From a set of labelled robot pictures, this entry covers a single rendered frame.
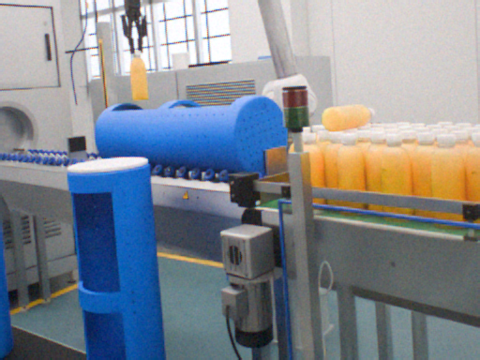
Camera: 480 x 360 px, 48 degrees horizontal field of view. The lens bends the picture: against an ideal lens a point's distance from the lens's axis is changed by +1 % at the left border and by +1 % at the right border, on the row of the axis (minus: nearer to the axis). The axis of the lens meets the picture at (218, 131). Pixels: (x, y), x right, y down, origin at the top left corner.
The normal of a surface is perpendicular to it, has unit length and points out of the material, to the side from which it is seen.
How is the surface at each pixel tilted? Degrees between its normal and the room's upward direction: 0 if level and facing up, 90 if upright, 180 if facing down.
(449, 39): 90
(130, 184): 90
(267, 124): 90
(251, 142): 90
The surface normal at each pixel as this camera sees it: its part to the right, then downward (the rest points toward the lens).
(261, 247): 0.70, 0.00
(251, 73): -0.62, 0.11
